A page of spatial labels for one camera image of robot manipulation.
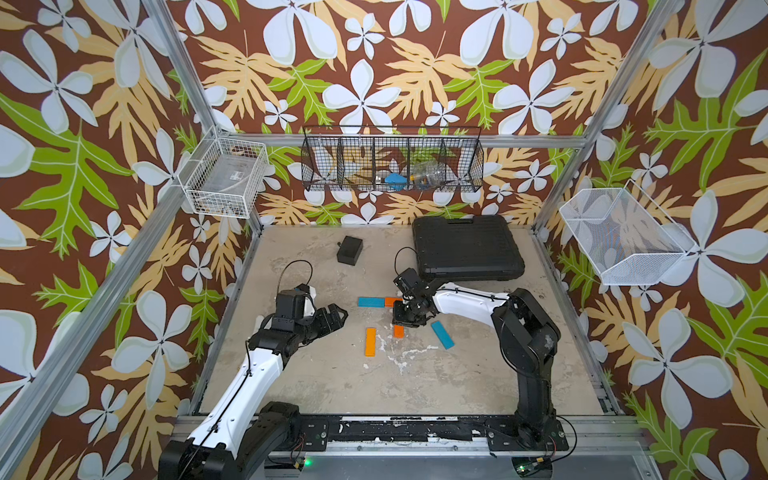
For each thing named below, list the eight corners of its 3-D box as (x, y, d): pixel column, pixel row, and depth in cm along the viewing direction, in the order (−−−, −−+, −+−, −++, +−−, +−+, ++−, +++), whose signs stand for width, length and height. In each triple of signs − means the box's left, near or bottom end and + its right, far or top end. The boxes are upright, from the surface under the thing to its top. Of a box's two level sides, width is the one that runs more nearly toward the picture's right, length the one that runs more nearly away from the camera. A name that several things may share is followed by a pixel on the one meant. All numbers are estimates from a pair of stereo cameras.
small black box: (333, 261, 112) (332, 254, 109) (343, 241, 119) (342, 234, 115) (354, 265, 111) (353, 259, 108) (363, 245, 117) (362, 238, 114)
